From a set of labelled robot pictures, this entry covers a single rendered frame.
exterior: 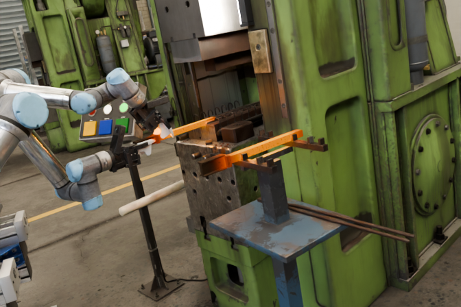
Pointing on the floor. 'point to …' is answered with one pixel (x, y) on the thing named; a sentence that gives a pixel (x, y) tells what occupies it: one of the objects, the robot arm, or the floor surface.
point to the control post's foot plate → (150, 290)
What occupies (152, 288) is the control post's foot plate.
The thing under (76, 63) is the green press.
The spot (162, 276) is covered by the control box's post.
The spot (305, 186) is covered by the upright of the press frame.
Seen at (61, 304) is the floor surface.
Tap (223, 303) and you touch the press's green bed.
